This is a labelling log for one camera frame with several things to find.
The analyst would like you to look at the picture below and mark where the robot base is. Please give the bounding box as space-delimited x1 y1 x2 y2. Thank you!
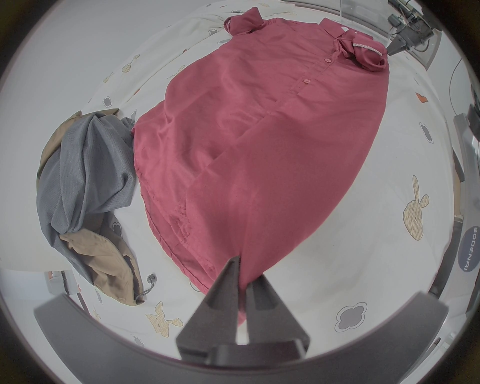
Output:
427 210 480 301

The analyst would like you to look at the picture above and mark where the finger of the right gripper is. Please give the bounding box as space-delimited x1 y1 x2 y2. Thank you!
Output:
386 37 409 57

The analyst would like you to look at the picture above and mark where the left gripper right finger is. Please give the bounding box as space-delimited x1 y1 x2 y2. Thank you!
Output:
245 275 311 354

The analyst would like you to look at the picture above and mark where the red shirt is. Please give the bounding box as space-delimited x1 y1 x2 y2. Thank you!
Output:
131 7 389 298

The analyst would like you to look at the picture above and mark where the bed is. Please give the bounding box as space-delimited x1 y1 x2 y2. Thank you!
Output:
37 0 466 357

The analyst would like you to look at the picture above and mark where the grey garment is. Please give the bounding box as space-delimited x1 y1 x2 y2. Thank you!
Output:
37 112 136 286

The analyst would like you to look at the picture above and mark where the brown garment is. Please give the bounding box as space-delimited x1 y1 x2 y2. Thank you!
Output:
35 109 159 306

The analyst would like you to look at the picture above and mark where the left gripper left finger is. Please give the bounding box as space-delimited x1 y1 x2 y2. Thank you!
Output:
175 256 243 364

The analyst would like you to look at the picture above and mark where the white printed quilt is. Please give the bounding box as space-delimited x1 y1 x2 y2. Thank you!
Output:
88 0 263 117

